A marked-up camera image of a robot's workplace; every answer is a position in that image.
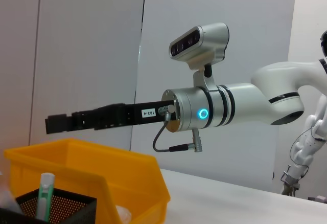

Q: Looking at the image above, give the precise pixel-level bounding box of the white paper ball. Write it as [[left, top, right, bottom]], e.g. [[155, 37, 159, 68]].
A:
[[116, 205, 132, 222]]

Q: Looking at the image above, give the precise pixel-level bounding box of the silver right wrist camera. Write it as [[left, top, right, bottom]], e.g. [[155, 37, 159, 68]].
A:
[[169, 22, 230, 92]]

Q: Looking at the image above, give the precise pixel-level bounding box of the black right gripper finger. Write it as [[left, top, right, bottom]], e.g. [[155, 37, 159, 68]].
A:
[[44, 102, 127, 135]]

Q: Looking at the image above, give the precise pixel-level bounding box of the mint green utility knife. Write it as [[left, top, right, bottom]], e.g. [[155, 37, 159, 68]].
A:
[[35, 172, 56, 221]]

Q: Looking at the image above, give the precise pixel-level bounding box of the black mesh pen holder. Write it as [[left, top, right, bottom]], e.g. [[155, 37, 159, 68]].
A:
[[0, 188, 98, 224]]

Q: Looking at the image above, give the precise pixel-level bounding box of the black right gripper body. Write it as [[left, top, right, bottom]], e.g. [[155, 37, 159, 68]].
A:
[[124, 99, 180, 128]]

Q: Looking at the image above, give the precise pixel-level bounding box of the yellow plastic storage bin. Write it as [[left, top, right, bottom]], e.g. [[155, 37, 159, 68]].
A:
[[4, 138, 171, 224]]

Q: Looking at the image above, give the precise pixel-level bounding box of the small grey background object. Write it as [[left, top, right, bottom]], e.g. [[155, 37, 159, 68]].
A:
[[308, 195, 327, 205]]

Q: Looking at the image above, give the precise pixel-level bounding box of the black robot head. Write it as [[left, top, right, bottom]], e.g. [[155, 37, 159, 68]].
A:
[[319, 29, 327, 57]]

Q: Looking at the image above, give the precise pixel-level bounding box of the grey metal clamp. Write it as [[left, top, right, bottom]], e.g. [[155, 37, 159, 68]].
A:
[[280, 165, 300, 196]]

